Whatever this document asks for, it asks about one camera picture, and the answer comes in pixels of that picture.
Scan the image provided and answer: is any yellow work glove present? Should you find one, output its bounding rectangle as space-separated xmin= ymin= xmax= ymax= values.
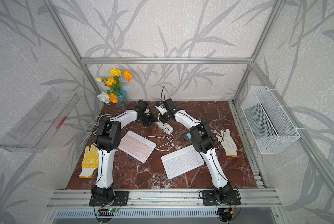
xmin=79 ymin=143 xmax=99 ymax=179

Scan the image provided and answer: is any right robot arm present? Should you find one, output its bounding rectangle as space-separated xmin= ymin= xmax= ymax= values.
xmin=155 ymin=99 xmax=233 ymax=191

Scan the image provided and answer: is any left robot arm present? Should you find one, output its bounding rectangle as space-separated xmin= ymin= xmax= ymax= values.
xmin=95 ymin=99 xmax=155 ymax=189

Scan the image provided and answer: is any power strip white cord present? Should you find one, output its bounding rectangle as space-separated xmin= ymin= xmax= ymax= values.
xmin=81 ymin=111 xmax=125 ymax=146

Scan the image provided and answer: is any clear plastic wall shelf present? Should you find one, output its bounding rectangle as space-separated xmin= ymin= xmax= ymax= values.
xmin=0 ymin=88 xmax=80 ymax=153

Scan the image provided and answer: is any red pen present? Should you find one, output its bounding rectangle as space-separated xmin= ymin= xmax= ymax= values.
xmin=55 ymin=116 xmax=67 ymax=131

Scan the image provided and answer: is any pink keyboard charging cable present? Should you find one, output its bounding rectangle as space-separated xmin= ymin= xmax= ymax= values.
xmin=144 ymin=135 xmax=175 ymax=152

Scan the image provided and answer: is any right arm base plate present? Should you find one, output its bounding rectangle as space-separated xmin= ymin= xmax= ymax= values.
xmin=199 ymin=190 xmax=241 ymax=206

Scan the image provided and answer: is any pink wireless keyboard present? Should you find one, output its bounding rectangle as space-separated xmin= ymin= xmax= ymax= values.
xmin=118 ymin=131 xmax=156 ymax=163

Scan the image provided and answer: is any flower bouquet in vase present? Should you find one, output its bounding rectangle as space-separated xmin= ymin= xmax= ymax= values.
xmin=95 ymin=68 xmax=133 ymax=109

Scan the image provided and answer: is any white wireless keyboard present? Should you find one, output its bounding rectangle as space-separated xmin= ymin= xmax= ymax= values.
xmin=161 ymin=145 xmax=204 ymax=179

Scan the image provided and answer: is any aluminium front rail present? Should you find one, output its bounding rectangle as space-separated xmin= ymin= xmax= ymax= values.
xmin=47 ymin=188 xmax=282 ymax=209

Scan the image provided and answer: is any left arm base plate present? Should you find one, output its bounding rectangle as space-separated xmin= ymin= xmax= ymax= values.
xmin=89 ymin=190 xmax=129 ymax=207

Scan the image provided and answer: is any teal charger plug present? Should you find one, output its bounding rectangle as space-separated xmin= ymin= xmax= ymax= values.
xmin=185 ymin=133 xmax=191 ymax=141

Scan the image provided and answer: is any white work glove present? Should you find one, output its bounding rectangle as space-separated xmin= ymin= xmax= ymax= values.
xmin=219 ymin=129 xmax=237 ymax=157

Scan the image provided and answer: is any white wire mesh basket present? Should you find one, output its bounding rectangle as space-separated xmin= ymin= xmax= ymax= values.
xmin=241 ymin=86 xmax=300 ymax=155

